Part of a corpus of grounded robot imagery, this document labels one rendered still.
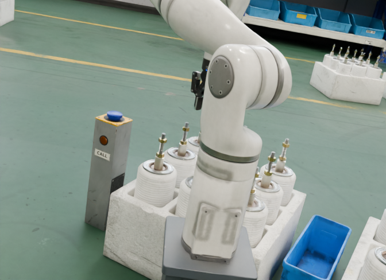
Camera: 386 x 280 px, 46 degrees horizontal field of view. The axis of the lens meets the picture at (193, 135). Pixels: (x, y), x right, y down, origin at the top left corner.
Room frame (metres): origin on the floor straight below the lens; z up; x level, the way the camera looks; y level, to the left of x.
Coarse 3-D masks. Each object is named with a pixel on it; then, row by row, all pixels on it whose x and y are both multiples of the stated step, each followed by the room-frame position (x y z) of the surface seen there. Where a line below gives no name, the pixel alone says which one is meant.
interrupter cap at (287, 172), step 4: (272, 164) 1.15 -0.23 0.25; (272, 168) 1.12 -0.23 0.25; (284, 168) 1.14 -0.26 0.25; (288, 168) 1.14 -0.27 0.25; (272, 172) 1.09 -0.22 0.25; (276, 172) 1.10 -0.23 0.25; (280, 172) 1.11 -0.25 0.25; (284, 172) 1.11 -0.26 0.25; (288, 172) 1.11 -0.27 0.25; (292, 172) 1.11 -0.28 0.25; (280, 176) 1.08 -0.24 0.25; (284, 176) 1.08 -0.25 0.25; (288, 176) 1.09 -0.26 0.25
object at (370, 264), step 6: (372, 252) 0.80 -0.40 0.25; (366, 258) 0.79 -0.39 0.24; (372, 258) 0.78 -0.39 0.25; (366, 264) 0.79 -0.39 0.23; (372, 264) 0.77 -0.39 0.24; (378, 264) 0.76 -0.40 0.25; (366, 270) 0.78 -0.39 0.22; (372, 270) 0.76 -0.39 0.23; (378, 270) 0.75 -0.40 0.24; (384, 270) 0.75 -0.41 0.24; (360, 276) 0.79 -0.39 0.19; (366, 276) 0.77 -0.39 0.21; (372, 276) 0.76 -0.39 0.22; (378, 276) 0.75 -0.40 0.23; (384, 276) 0.74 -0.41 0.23
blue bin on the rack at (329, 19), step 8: (320, 8) 6.02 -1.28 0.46; (320, 16) 5.63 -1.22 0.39; (328, 16) 6.03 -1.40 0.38; (336, 16) 6.04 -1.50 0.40; (344, 16) 5.87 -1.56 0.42; (320, 24) 5.59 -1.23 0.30; (328, 24) 5.55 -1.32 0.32; (336, 24) 5.56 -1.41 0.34; (344, 24) 5.56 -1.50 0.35; (344, 32) 5.58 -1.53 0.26
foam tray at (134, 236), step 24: (120, 192) 0.97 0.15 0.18; (120, 216) 0.94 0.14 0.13; (144, 216) 0.92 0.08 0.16; (288, 216) 1.01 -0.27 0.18; (120, 240) 0.94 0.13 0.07; (144, 240) 0.91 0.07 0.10; (264, 240) 0.88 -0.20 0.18; (288, 240) 1.08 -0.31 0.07; (144, 264) 0.91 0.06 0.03; (264, 264) 0.84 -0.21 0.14
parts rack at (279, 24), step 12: (384, 0) 5.99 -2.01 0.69; (384, 12) 5.87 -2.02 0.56; (264, 24) 5.45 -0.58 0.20; (276, 24) 5.46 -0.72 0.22; (288, 24) 5.48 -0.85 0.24; (324, 36) 5.51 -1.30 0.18; (336, 36) 5.53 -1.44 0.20; (348, 36) 5.54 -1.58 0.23; (360, 36) 5.56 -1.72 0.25; (384, 36) 5.72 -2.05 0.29; (384, 48) 5.58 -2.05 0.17; (384, 60) 5.59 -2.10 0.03
